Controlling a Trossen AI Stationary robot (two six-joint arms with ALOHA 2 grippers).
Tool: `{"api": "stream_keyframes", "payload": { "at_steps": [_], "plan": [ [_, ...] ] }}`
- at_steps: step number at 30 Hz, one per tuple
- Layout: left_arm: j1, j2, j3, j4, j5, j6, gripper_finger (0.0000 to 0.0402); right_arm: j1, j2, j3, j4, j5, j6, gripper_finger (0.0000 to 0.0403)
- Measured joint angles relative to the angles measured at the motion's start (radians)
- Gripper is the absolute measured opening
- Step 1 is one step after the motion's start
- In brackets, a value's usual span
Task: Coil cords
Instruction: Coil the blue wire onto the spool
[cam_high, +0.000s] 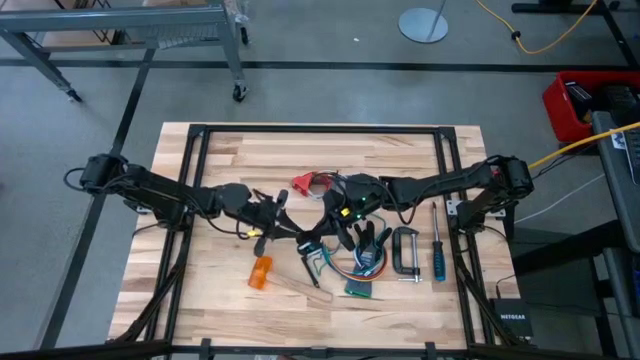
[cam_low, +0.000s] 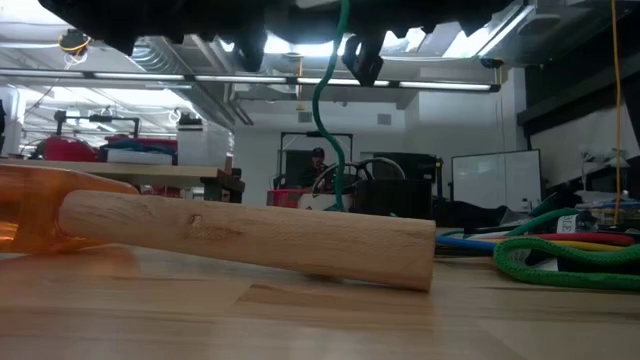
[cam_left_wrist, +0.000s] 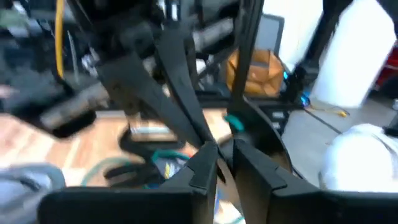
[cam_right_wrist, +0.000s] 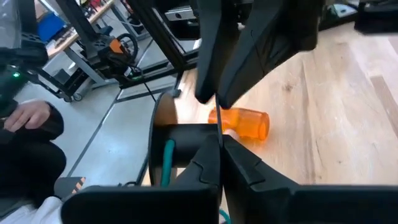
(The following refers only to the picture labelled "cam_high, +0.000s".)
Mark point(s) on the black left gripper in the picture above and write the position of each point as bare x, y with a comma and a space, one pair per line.
234, 196

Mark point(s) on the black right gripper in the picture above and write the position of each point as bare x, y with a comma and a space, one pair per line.
365, 192

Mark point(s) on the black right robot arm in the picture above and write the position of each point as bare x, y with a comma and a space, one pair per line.
450, 185

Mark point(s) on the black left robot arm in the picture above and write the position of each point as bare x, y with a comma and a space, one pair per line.
160, 190

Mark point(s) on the black spring clamp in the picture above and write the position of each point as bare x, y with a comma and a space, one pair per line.
370, 247

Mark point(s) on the orange-headed wooden mallet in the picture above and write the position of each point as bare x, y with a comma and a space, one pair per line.
260, 272

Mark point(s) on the red plastic tape dispenser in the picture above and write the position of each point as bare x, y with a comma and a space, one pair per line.
302, 184

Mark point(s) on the small black hex key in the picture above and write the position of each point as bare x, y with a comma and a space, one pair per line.
312, 274

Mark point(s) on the black C-clamp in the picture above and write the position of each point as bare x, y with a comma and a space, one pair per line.
396, 250

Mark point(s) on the dark flat pouch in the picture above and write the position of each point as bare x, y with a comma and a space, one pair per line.
360, 285

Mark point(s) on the green circuit board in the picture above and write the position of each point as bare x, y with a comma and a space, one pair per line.
356, 295

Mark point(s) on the blue and black screwdriver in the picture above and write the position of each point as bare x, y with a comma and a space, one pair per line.
439, 260

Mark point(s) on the red plastic bin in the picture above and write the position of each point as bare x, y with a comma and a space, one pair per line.
557, 107

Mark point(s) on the grey metal wheeled cart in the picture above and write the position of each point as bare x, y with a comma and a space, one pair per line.
115, 17

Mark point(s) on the black electronic device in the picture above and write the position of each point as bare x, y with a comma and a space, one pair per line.
579, 97
620, 100

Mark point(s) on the grey desk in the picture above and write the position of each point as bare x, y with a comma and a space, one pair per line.
617, 190

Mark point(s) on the black keyboard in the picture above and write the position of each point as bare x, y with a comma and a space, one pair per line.
635, 160

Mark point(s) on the black standing desk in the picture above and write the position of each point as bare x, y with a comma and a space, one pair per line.
550, 7

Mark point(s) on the black Netgear network switch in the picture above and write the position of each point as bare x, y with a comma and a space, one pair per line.
510, 325

